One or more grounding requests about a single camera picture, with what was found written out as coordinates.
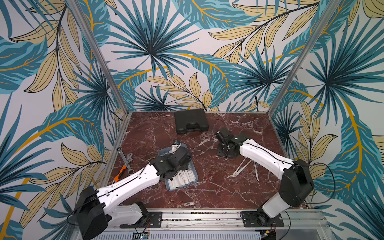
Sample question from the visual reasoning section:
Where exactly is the black plastic tool case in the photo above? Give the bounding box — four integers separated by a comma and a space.
175, 109, 209, 135

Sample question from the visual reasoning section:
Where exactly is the blue plastic storage tray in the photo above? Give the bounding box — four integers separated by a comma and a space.
158, 143, 199, 192

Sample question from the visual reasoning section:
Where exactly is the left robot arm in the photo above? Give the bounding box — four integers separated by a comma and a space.
73, 147, 192, 240

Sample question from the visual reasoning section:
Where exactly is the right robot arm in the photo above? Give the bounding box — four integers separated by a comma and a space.
215, 128, 315, 222

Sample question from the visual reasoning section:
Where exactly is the green circuit board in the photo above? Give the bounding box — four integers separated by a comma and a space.
132, 233, 150, 240

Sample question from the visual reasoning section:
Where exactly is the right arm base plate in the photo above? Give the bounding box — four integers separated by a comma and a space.
240, 211, 284, 229

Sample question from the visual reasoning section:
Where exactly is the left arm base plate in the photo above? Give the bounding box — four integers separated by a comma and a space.
120, 212, 163, 229

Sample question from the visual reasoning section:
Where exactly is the aluminium front rail frame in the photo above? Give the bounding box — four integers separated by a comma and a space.
95, 208, 336, 240

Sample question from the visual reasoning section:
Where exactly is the white straw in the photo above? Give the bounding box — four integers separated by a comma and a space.
169, 178, 181, 191
182, 170, 197, 185
227, 160, 252, 179
232, 157, 248, 178
175, 173, 186, 188
253, 162, 259, 182

